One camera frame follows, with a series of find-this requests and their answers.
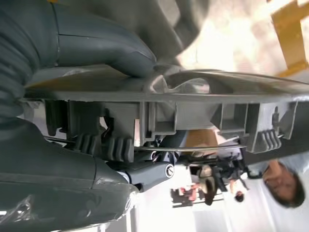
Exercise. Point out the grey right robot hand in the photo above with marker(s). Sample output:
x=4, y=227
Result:
x=48, y=192

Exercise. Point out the yellow floor tape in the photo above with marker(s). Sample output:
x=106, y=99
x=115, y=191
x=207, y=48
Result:
x=289, y=38

